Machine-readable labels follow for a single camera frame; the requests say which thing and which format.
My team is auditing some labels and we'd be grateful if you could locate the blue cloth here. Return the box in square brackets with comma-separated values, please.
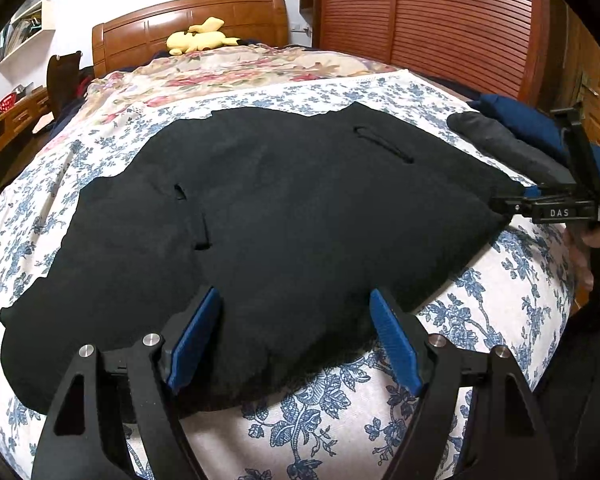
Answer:
[467, 92, 600, 187]

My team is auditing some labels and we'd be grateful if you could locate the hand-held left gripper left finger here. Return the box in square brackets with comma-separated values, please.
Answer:
[30, 285, 224, 480]

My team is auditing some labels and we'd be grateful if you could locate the wooden headboard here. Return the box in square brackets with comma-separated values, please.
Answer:
[91, 0, 290, 78]

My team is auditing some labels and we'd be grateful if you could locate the red floral quilt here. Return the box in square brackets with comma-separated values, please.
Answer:
[45, 42, 401, 126]

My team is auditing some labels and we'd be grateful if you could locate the black coat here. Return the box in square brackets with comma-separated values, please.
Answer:
[0, 102, 511, 413]

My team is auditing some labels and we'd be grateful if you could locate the dark wooden chair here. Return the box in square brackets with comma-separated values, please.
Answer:
[46, 51, 83, 121]

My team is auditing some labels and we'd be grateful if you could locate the yellow plush toy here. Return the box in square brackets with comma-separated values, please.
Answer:
[166, 16, 243, 57]

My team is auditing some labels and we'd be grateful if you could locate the wooden room door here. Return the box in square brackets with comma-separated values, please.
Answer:
[562, 7, 600, 161]

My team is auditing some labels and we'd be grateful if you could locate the louvered wooden wardrobe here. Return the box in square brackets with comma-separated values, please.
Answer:
[312, 0, 568, 106]

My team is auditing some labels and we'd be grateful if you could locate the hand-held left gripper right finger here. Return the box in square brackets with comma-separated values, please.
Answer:
[369, 287, 556, 480]

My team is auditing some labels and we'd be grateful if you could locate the dark grey cloth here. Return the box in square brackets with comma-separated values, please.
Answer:
[447, 111, 573, 186]

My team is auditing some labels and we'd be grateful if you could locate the blue floral bed sheet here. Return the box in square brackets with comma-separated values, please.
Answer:
[0, 70, 576, 480]

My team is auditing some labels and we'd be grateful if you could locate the white wall shelf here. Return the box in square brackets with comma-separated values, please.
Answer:
[0, 0, 60, 68]

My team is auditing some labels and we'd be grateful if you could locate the wooden desk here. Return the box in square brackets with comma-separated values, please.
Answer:
[0, 85, 51, 177]

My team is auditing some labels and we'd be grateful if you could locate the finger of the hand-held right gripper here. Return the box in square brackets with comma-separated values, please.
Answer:
[490, 185, 542, 218]

